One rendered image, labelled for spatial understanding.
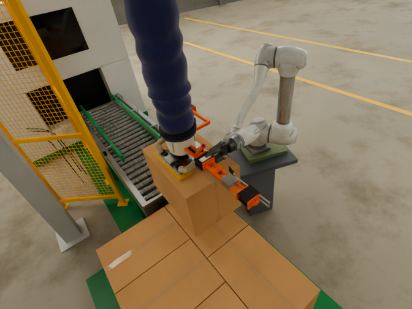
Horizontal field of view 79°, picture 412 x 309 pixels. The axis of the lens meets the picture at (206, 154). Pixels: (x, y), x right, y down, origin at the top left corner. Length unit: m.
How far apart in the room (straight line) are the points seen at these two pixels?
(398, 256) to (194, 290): 1.75
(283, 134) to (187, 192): 0.92
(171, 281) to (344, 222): 1.73
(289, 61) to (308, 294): 1.40
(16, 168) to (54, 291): 1.15
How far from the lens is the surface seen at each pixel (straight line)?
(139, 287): 1.87
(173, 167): 1.57
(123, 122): 3.42
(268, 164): 2.09
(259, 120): 2.04
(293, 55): 1.72
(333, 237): 2.65
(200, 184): 1.46
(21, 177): 2.50
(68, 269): 2.91
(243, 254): 1.83
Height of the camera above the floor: 2.17
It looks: 40 degrees down
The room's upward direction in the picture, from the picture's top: 10 degrees counter-clockwise
